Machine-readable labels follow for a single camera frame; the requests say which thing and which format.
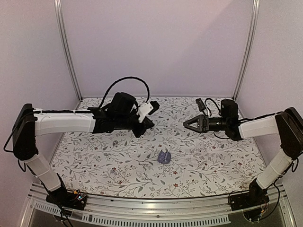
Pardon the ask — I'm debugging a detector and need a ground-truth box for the aluminium frame post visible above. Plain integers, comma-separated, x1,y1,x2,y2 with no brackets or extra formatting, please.
232,0,260,100
53,0,83,101

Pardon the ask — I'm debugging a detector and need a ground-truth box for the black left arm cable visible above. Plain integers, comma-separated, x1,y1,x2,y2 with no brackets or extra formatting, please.
98,76,152,109

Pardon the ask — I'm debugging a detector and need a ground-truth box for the left aluminium frame post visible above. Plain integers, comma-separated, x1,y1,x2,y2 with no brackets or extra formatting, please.
53,0,83,101

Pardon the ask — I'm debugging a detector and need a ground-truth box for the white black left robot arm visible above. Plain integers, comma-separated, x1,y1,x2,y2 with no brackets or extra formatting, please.
9,92,160,210

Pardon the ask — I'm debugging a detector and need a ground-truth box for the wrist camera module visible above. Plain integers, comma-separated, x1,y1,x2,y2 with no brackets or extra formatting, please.
137,101,160,123
196,98,208,116

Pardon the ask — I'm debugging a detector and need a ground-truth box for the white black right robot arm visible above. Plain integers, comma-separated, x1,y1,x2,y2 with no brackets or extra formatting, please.
183,98,303,210

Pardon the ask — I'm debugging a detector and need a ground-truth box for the right aluminium frame post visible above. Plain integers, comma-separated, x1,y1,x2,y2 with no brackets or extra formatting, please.
232,0,260,100

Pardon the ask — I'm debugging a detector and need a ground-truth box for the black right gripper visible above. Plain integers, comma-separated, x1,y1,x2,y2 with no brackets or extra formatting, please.
183,115,229,134

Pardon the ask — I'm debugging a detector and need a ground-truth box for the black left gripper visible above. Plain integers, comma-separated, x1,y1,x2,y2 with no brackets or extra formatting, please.
116,109,154,139

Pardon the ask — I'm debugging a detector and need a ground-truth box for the aluminium front rail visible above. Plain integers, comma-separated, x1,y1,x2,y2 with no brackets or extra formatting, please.
20,183,297,227

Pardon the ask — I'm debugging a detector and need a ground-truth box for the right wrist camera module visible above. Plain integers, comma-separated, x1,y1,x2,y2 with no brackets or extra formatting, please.
196,98,208,116

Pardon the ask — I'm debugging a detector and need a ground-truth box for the floral patterned table mat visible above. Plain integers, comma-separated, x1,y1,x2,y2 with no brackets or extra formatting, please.
51,97,265,198

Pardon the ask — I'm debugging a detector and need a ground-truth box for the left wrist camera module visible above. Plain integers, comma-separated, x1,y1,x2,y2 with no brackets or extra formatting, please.
137,101,160,123

